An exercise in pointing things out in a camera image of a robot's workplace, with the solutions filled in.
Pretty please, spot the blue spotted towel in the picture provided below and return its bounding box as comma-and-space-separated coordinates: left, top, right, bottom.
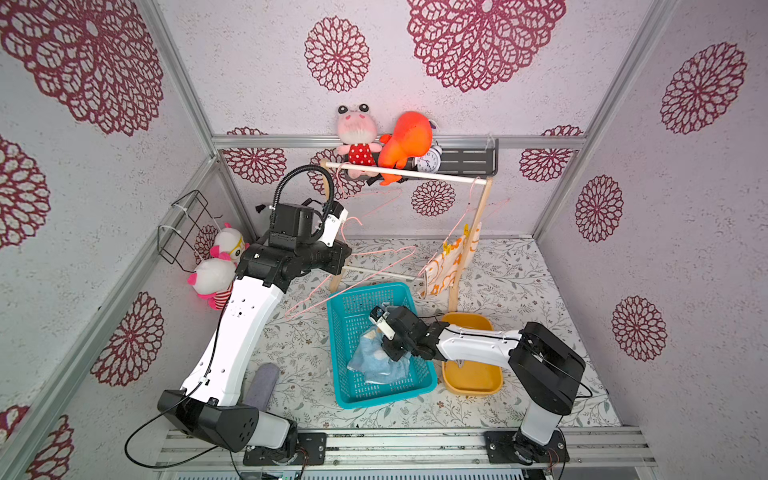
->
347, 329, 410, 385

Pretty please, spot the white orange patterned towel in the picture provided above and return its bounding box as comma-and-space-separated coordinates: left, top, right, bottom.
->
419, 223, 482, 298

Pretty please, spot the yellow clothespin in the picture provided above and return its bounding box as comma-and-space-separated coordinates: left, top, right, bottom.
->
443, 224, 470, 255

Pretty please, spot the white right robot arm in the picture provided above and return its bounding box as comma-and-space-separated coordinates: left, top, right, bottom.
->
369, 306, 586, 447

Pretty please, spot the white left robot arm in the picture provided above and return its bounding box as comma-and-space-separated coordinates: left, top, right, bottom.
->
157, 200, 351, 456

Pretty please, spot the yellow plastic tray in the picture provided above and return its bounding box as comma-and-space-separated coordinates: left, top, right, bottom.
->
442, 312, 503, 397

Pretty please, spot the teal plastic basket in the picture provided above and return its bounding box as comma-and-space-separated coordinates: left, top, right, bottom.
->
325, 282, 439, 411

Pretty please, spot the white plush striped outfit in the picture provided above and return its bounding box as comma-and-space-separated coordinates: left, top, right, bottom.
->
187, 258, 236, 310

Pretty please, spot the wooden clothes rack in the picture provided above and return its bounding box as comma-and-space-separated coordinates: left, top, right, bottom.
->
319, 157, 494, 313

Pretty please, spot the pink frog plush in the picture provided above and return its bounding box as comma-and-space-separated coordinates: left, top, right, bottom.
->
335, 104, 382, 167

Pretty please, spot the grey slipper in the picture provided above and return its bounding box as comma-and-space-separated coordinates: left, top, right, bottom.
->
243, 363, 280, 411

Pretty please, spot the white alarm clock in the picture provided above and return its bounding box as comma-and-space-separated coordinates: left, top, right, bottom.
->
414, 144, 443, 174

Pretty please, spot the orange plush toy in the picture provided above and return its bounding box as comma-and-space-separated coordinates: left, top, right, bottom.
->
377, 111, 433, 169

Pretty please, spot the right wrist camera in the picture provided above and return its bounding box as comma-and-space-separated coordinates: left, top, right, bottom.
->
369, 303, 396, 340

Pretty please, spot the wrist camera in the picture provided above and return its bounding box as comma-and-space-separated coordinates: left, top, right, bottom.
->
320, 201, 348, 247
369, 303, 396, 340

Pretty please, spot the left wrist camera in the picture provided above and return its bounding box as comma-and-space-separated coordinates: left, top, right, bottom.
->
320, 201, 348, 247

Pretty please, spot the black wire wall basket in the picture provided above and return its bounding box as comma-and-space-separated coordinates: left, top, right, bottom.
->
155, 189, 223, 273

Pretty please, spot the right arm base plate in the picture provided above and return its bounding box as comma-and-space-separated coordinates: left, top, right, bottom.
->
483, 429, 570, 466

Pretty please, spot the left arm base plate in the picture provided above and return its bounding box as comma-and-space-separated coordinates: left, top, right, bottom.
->
243, 432, 328, 467

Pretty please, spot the black wall shelf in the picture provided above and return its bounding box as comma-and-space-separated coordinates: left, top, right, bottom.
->
438, 139, 499, 178

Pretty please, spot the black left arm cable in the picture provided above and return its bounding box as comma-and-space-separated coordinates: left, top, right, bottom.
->
124, 389, 220, 470

